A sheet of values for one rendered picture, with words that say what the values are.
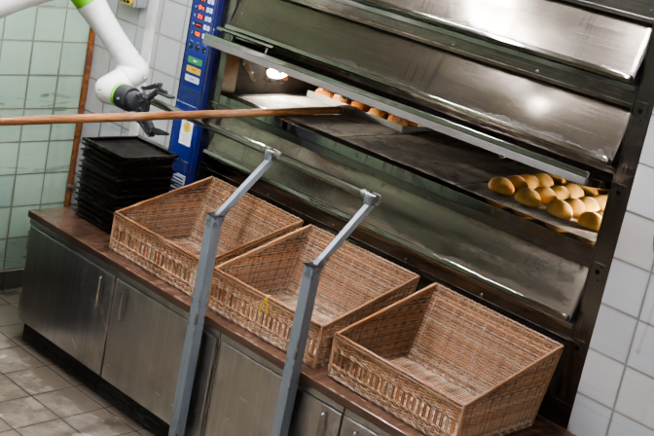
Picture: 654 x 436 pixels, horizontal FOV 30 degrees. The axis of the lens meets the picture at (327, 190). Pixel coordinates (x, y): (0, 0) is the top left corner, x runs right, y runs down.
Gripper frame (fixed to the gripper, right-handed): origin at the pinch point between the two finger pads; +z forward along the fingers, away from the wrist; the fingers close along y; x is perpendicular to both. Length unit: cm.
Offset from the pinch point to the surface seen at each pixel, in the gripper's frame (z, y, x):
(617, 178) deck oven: 150, -22, -52
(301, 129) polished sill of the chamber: 16, 2, -53
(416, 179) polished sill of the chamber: 75, 3, -53
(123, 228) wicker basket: -20, 50, -4
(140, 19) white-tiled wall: -89, -16, -54
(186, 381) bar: 40, 85, 7
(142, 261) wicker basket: -5, 58, -4
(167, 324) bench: 20, 73, 1
